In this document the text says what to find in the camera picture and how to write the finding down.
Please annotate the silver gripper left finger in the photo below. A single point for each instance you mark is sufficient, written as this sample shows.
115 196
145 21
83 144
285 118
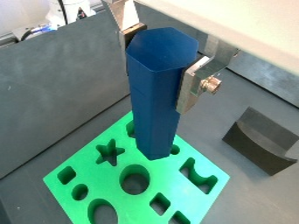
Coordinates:
125 14

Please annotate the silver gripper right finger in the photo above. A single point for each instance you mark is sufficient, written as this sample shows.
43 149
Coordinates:
199 76

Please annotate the blue hexagonal prism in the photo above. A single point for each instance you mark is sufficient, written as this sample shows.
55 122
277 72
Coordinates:
158 55

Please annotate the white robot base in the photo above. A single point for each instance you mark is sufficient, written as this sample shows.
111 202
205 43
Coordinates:
67 11

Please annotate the dark grey curved block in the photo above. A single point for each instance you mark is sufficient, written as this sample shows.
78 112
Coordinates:
262 141

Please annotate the green shape sorter board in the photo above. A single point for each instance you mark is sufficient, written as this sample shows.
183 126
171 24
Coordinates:
109 175

